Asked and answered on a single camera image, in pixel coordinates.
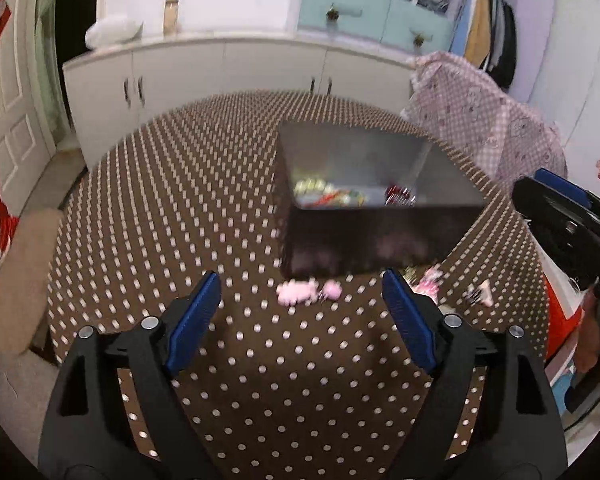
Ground green curtain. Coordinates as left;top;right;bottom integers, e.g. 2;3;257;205
34;0;104;137

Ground beige bottle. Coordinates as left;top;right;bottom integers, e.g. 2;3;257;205
162;0;181;37

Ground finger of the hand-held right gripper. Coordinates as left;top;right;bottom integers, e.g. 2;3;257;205
512;176;600;261
535;168;600;233

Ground pink bow hair clip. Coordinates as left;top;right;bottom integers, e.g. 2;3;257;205
414;268;444;297

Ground pink bear hair clip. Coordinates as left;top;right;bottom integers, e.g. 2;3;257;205
277;280;317;307

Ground white panel door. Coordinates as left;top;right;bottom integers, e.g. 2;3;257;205
0;0;72;183

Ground row of hanging clothes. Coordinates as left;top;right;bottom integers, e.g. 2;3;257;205
450;0;519;90

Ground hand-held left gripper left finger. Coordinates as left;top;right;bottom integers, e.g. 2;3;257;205
37;270;223;480

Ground white pink hair clip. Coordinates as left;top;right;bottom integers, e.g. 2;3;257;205
466;281;494;307

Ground light blue drawer unit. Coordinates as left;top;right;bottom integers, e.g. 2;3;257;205
297;0;457;54

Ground person's right forearm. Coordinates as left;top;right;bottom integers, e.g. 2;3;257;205
575;286;600;373

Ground red plastic box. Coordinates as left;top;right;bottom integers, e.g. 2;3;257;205
544;274;587;362

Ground lilac wardrobe door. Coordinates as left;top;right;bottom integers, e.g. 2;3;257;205
500;0;558;106

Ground colourful trinkets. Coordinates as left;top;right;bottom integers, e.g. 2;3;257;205
310;187;372;208

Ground white bag on cabinet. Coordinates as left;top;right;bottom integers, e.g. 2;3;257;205
84;14;144;52

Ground cream bead bracelet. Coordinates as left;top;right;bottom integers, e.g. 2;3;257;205
292;176;332;197

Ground white wardrobe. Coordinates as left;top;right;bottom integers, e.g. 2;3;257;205
525;0;600;211

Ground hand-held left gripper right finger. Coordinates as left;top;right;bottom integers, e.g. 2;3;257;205
380;267;568;480

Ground white low cabinet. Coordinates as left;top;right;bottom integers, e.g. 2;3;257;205
61;34;422;171

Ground pink chequered covered chair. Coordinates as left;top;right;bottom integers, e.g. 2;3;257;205
401;51;569;197

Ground black metal box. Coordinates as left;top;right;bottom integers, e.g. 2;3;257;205
274;120;489;279

